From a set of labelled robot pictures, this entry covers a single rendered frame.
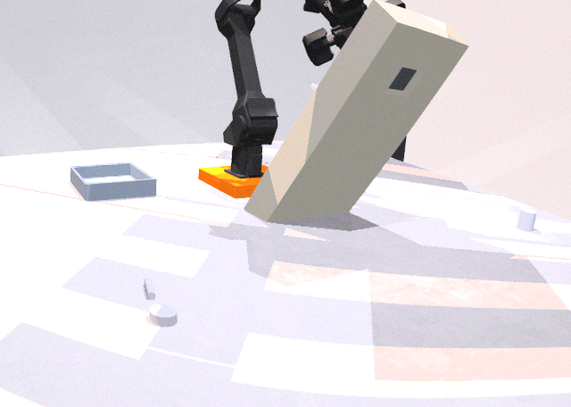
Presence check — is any pale blue square tray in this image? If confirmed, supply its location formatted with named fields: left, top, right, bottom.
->
left=70, top=162, right=157, bottom=202

